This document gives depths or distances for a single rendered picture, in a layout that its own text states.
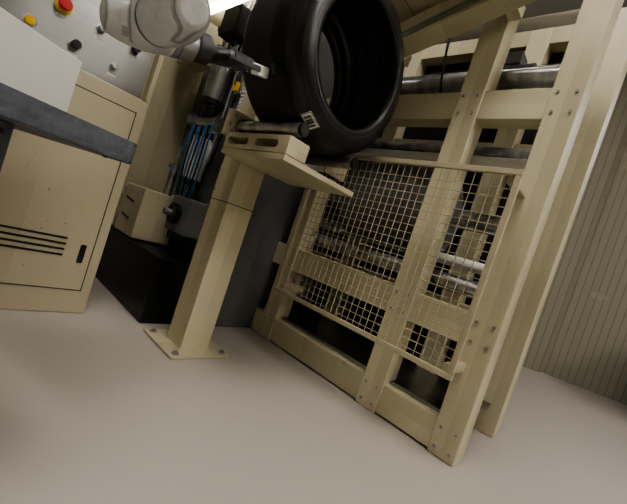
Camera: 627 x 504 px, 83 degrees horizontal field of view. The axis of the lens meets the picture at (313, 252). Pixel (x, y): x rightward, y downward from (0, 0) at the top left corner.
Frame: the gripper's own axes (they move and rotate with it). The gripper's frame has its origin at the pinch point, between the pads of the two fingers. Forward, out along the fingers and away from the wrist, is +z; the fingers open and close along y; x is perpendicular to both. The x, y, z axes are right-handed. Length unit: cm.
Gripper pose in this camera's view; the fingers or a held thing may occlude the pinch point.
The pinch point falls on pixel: (258, 69)
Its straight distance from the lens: 120.2
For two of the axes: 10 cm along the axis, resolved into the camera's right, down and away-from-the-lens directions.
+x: -1.5, 9.7, 2.1
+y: -7.0, -2.5, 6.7
